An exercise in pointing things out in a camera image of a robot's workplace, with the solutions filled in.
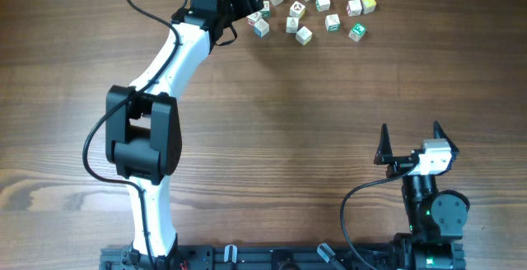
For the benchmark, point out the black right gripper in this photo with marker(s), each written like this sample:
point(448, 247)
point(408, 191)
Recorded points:
point(384, 155)

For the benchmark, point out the red 6 baseball block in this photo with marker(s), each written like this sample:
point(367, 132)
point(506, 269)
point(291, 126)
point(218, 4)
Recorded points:
point(253, 18)

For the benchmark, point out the yellow soccer ball J block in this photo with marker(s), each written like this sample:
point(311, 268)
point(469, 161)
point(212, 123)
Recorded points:
point(297, 10)

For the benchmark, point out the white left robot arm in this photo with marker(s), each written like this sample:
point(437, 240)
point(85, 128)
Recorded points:
point(142, 133)

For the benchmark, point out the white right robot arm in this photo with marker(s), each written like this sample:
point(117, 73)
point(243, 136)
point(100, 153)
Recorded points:
point(436, 218)

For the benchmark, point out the green apple picture block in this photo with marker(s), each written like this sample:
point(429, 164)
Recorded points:
point(265, 11)

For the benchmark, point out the blue bordered picture block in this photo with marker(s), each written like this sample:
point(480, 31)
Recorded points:
point(261, 28)

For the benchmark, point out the red O ice cream block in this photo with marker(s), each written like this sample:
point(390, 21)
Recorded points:
point(292, 25)

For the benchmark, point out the yellow C white block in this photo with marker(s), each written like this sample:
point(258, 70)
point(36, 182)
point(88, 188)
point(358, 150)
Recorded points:
point(304, 35)

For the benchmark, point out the green N letter block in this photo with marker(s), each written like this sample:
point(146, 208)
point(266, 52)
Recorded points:
point(322, 5)

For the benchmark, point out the green V number block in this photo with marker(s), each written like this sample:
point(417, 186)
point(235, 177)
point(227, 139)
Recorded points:
point(332, 22)

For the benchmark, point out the red bordered white block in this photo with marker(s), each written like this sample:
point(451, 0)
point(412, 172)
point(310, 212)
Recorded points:
point(354, 8)

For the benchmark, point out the green F letter block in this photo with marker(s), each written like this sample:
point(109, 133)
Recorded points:
point(357, 32)

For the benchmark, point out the yellow top block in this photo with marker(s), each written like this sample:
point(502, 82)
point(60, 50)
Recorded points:
point(368, 6)

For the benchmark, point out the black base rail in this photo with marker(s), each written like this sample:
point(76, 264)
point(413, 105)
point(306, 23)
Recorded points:
point(323, 256)

